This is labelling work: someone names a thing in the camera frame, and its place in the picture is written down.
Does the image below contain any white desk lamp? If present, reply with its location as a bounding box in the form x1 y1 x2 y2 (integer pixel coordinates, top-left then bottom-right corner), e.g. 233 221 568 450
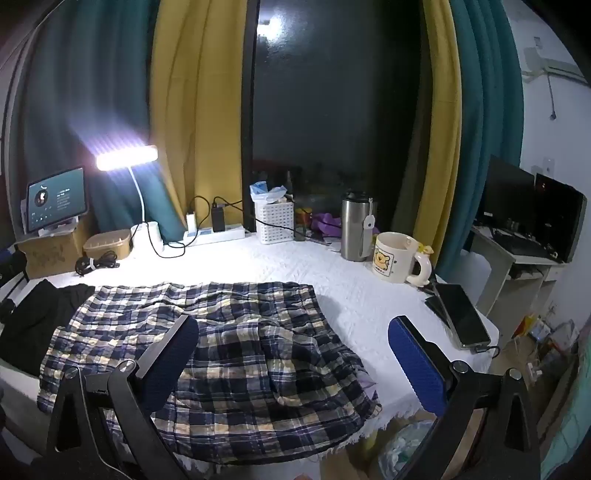
95 144 164 252

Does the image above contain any coiled black cable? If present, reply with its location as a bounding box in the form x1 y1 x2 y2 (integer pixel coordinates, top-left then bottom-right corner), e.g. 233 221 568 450
75 250 121 277

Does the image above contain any tan lidded box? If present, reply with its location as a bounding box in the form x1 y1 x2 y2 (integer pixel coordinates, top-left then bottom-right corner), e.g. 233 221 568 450
83 228 134 260

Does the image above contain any yellow curtain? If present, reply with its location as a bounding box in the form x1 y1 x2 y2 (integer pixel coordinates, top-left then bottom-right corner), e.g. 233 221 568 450
412 0 463 254
150 0 260 232

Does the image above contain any black cloth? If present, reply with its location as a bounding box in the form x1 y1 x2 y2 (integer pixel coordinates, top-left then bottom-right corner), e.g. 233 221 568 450
0 279 95 376

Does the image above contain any steel thermos tumbler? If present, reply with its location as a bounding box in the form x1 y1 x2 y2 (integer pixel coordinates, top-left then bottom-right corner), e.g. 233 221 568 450
341 191 380 262

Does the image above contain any white air conditioner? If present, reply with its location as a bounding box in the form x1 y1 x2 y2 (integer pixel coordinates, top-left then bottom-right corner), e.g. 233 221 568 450
521 47 588 85

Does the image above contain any teal curtain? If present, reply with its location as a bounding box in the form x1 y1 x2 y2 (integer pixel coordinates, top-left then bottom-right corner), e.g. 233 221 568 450
436 0 526 278
9 0 185 252

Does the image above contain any black monitor with red light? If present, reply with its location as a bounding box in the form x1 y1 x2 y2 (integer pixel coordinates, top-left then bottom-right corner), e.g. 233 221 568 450
533 173 588 264

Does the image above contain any black smartphone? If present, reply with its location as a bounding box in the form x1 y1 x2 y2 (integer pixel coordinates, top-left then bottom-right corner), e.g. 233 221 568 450
434 283 492 350

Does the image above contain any cardboard box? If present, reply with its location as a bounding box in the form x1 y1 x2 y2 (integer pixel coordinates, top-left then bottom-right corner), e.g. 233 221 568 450
16 220 93 280

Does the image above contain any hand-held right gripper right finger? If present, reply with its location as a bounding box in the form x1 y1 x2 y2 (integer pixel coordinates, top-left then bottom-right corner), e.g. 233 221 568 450
388 315 542 480

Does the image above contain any grey computer desk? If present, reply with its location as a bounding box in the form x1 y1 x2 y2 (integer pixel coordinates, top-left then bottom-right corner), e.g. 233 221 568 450
470 225 563 335

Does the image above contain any purple cloth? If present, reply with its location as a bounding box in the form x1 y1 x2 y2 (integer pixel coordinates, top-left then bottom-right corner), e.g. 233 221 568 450
311 212 343 237

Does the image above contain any black keyboard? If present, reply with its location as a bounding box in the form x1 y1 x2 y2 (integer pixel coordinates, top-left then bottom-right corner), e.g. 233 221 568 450
491 228 551 259

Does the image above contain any blue yellow plaid shirt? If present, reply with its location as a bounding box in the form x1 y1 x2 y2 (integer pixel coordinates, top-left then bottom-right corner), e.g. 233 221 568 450
37 281 383 464

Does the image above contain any dark window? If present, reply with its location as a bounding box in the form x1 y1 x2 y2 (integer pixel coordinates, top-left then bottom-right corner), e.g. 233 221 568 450
252 0 423 217

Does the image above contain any white perforated basket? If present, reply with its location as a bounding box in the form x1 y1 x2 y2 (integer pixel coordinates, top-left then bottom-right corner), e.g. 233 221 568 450
255 200 295 244

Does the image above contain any clear plastic bag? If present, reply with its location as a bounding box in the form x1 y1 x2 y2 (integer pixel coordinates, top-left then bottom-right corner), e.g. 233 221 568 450
250 181 293 204

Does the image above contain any cream mug with bear print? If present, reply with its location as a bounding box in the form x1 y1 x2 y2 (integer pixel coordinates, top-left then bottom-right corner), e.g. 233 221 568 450
372 232 435 284

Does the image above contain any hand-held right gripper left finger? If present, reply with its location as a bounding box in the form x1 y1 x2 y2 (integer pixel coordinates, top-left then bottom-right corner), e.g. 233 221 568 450
30 314 200 480

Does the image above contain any tablet with lit screen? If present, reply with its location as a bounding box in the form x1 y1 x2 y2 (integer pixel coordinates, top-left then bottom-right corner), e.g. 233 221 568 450
21 166 89 234

